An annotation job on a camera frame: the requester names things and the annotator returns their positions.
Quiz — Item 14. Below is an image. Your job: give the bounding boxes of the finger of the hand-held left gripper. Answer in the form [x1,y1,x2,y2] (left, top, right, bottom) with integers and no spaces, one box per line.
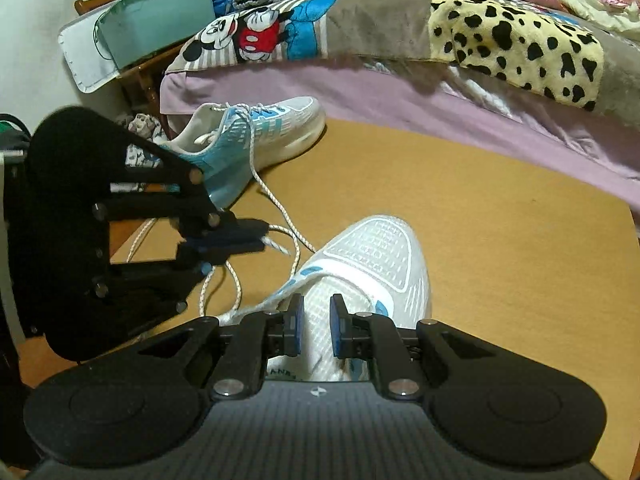
[95,239,266,313]
[92,121,273,243]

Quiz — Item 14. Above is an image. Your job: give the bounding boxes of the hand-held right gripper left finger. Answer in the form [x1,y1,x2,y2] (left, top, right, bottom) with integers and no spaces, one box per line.
[137,292,306,403]

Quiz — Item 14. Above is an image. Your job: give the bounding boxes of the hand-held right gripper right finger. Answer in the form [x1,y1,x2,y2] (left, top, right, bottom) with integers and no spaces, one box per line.
[330,293,502,401]

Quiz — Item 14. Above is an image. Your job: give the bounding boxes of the white speckled shoelace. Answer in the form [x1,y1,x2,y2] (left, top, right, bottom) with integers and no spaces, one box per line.
[197,222,321,328]

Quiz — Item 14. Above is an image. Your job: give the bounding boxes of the white and blue sneaker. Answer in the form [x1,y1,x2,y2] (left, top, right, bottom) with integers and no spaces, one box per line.
[215,215,432,386]
[167,96,327,211]

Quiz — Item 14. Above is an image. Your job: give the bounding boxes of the heap of patterned clothes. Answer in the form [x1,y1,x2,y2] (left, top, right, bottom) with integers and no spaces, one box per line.
[117,110,173,168]

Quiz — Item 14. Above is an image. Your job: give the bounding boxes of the white plastic lid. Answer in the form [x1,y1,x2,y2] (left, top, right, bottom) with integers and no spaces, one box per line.
[57,10,122,94]

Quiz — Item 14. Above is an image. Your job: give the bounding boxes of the brown wooden chair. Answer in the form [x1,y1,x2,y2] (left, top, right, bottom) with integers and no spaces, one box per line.
[74,0,188,126]

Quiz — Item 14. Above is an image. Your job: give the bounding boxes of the teal plastic storage box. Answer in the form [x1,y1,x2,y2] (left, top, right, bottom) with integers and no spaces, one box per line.
[95,0,217,70]

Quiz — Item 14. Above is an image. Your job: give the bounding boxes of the grey cartoon printed blanket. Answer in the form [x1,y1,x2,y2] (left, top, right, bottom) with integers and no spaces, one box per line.
[167,0,640,136]

